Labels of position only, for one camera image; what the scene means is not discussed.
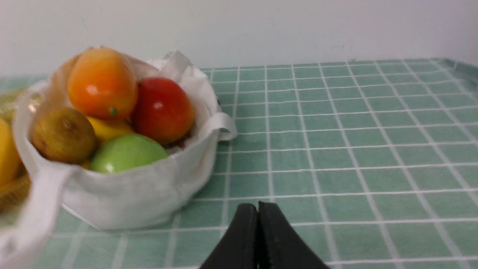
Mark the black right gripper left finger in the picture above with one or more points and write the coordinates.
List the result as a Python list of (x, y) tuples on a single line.
[(236, 249)]

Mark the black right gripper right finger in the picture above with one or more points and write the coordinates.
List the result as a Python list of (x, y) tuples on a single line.
[(279, 245)]

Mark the brown kiwi fruit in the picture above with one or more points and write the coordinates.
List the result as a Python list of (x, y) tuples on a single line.
[(64, 135)]

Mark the white cloth bag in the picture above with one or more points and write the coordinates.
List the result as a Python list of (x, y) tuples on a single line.
[(139, 198)]

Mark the orange mango fruit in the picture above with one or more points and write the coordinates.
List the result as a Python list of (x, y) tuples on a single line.
[(103, 85)]

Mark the green checkered tablecloth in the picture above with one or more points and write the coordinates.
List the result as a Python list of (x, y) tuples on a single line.
[(373, 163)]

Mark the green apple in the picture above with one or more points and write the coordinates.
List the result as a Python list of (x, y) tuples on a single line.
[(125, 153)]

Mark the red apple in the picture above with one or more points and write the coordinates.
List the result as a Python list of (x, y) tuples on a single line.
[(163, 112)]

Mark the yellow lemon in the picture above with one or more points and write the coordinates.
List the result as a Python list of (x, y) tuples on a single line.
[(106, 130)]

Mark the yellow banana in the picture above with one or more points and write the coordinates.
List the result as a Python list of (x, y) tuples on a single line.
[(9, 157)]

